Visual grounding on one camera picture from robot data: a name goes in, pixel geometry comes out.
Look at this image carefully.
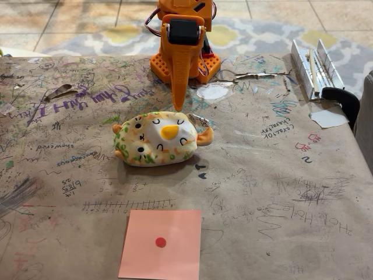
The grey upholstered chair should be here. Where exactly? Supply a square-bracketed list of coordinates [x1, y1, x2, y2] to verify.
[353, 69, 373, 160]

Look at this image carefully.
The white tape piece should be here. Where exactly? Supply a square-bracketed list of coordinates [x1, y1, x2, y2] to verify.
[308, 105, 350, 130]

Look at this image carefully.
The aluminium miter box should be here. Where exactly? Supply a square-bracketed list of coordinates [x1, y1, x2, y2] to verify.
[290, 38, 346, 102]

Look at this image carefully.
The plush chick toy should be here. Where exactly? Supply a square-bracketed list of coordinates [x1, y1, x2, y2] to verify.
[112, 110, 215, 167]

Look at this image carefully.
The torn brown paper curl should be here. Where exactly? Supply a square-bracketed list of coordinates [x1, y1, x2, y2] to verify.
[43, 83, 79, 102]

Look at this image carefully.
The red white black servo cable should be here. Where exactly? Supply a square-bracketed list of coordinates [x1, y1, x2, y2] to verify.
[144, 6, 163, 38]

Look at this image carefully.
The thin wooden dowel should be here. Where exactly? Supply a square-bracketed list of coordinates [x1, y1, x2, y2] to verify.
[308, 48, 320, 95]

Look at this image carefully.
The scribbled brown paper table cover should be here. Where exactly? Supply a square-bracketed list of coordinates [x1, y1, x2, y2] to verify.
[0, 53, 373, 280]

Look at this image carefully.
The grey yellow patterned rug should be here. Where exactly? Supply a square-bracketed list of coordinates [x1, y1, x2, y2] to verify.
[40, 16, 373, 102]

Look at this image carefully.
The pink square paper sheet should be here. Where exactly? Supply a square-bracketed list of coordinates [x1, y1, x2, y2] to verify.
[118, 209, 202, 280]

